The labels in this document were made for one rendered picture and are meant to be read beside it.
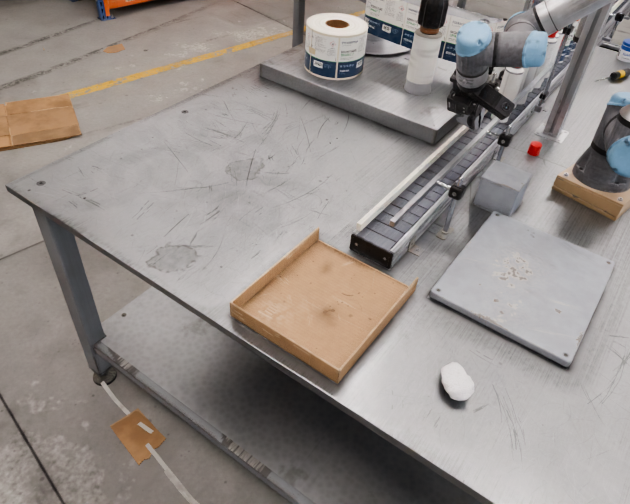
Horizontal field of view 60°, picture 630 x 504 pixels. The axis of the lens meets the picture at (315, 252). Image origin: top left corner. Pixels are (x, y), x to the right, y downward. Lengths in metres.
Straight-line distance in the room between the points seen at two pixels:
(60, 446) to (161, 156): 0.99
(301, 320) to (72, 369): 1.23
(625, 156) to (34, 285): 2.12
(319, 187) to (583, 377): 0.76
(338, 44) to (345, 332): 1.04
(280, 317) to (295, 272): 0.13
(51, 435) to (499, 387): 1.44
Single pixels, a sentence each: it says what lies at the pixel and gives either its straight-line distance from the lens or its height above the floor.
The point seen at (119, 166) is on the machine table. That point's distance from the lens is 1.56.
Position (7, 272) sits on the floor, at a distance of 2.61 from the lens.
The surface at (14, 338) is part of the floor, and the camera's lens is 2.34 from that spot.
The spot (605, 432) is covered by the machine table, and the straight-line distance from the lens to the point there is 1.13.
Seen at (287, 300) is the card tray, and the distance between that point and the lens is 1.14.
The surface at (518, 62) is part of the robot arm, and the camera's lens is 1.36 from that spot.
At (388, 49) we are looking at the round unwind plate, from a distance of 2.14.
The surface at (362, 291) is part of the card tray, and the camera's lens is 1.17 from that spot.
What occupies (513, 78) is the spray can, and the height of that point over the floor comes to 1.02.
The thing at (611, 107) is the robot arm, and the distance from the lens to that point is 1.57.
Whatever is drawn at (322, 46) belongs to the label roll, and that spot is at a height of 0.98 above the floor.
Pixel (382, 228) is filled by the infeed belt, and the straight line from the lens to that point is 1.26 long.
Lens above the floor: 1.67
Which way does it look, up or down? 42 degrees down
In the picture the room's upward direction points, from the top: 5 degrees clockwise
